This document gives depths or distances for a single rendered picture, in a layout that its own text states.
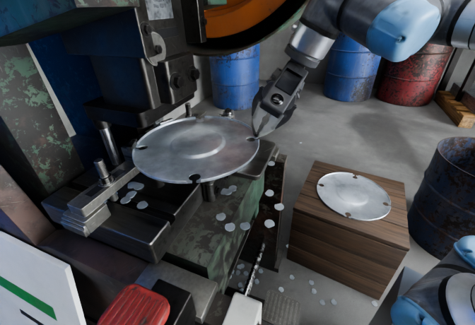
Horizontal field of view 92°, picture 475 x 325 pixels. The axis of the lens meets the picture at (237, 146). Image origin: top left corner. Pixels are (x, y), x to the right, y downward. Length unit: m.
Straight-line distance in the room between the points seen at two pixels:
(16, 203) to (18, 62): 0.31
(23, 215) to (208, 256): 0.44
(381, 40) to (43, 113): 0.64
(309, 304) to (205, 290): 0.77
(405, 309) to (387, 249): 0.54
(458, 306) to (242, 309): 0.30
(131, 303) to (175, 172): 0.23
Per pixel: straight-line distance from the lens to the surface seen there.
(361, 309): 1.24
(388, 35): 0.39
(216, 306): 0.48
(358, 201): 1.09
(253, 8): 0.77
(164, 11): 0.51
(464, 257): 0.59
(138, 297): 0.35
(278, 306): 0.98
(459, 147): 1.59
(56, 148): 0.68
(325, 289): 1.23
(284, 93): 0.44
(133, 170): 0.56
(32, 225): 0.74
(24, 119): 0.64
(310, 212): 0.99
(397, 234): 1.04
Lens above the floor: 1.06
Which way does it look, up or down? 32 degrees down
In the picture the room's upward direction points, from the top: 2 degrees counter-clockwise
